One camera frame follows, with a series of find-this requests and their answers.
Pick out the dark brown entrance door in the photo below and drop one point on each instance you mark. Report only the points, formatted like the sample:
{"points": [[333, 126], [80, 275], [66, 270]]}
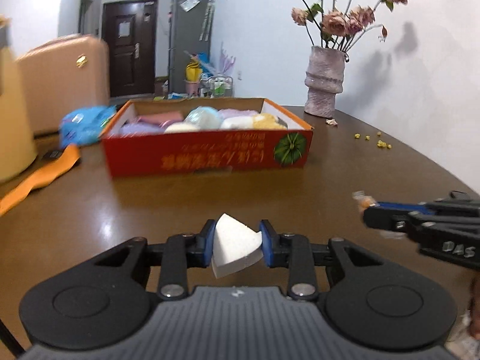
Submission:
{"points": [[129, 30]]}

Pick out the pink ceramic vase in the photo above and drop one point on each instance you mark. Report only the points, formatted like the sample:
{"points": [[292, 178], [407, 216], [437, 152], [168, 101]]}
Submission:
{"points": [[324, 81]]}

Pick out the yellow thermos jug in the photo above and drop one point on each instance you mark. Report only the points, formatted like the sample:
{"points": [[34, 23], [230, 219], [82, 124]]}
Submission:
{"points": [[18, 150]]}

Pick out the purple folded towel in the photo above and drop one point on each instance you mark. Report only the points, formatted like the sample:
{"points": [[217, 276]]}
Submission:
{"points": [[138, 129]]}

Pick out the yellow plush toy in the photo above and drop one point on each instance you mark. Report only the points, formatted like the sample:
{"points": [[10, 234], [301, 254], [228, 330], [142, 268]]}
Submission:
{"points": [[265, 121]]}

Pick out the white sponge wedge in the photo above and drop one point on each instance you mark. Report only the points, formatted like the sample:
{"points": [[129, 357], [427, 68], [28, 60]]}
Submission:
{"points": [[235, 247]]}

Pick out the light blue plush toy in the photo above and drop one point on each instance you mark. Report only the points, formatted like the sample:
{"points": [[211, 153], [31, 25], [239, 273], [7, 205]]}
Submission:
{"points": [[205, 117]]}

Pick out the pink hard-shell suitcase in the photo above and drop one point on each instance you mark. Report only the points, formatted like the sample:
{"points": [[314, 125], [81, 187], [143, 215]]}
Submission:
{"points": [[63, 75]]}

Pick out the orange fabric band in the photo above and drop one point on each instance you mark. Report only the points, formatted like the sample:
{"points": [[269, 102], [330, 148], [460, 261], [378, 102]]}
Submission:
{"points": [[41, 178]]}

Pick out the pink folded cloth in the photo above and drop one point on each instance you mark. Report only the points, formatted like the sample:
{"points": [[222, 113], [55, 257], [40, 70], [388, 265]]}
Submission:
{"points": [[161, 120]]}

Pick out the white round sponge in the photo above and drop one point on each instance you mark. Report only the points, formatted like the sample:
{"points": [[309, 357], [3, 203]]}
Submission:
{"points": [[182, 127]]}

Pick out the white plush ball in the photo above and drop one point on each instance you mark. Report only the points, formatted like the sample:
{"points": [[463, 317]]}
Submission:
{"points": [[238, 123]]}

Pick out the rolled lilac towel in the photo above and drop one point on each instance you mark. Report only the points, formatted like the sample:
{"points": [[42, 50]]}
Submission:
{"points": [[230, 113]]}

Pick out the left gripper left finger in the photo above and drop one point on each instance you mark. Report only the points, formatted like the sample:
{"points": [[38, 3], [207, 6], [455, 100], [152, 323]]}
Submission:
{"points": [[177, 255]]}

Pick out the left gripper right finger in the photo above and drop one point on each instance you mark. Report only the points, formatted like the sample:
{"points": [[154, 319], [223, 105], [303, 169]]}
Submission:
{"points": [[299, 256]]}

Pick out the grey refrigerator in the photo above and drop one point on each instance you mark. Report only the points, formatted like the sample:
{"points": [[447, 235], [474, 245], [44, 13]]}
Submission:
{"points": [[190, 32]]}

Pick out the purple decorative fan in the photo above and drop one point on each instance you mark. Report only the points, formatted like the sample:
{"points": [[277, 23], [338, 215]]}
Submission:
{"points": [[226, 62]]}

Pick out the orange red cardboard box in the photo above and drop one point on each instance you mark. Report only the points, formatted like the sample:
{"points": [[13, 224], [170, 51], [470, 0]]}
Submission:
{"points": [[238, 150]]}

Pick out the wire storage cart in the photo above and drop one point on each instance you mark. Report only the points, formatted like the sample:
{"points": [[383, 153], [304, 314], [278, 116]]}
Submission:
{"points": [[217, 86]]}

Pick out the dried pink rose bouquet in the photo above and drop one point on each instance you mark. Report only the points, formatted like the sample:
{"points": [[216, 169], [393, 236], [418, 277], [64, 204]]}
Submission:
{"points": [[342, 29]]}

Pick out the blue tissue pack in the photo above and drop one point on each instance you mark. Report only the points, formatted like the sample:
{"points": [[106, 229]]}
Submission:
{"points": [[83, 126]]}

